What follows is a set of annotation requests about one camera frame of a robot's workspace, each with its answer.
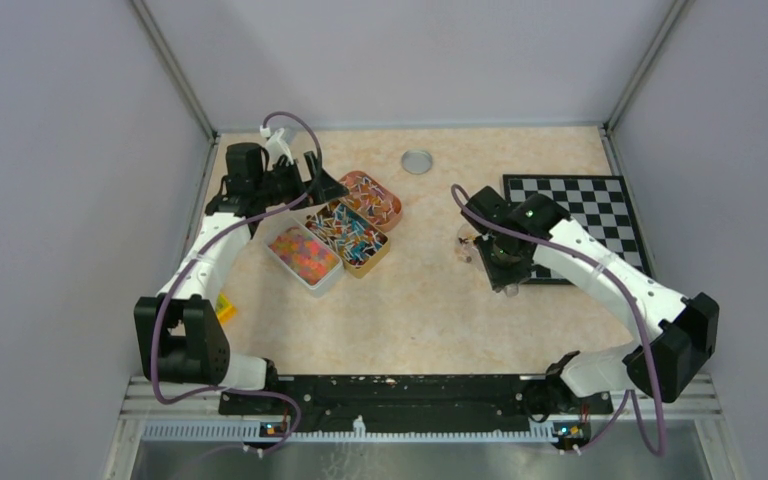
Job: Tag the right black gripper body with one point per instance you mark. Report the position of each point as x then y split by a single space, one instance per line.
503 269

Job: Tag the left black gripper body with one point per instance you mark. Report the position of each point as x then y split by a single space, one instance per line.
276 187

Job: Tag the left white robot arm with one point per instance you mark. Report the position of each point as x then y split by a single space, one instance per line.
180 337

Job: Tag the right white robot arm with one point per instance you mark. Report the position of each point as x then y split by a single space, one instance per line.
673 335

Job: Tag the clear glass jar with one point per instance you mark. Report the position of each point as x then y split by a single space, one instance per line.
465 248

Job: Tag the pink candy tin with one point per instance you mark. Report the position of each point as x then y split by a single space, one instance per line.
372 200

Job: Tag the gold lollipop tin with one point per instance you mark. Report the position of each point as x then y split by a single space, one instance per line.
357 242

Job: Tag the white star candy tin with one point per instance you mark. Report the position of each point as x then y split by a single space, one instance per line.
307 259

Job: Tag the silver round lid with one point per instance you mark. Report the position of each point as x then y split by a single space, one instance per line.
416 161

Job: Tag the black white chessboard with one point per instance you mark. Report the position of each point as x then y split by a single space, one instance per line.
600 203

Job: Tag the yellow plastic cube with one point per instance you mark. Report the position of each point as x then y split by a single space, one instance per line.
224 309

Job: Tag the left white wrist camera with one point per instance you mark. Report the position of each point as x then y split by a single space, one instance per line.
278 144

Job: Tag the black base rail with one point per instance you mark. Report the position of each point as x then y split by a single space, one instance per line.
417 403

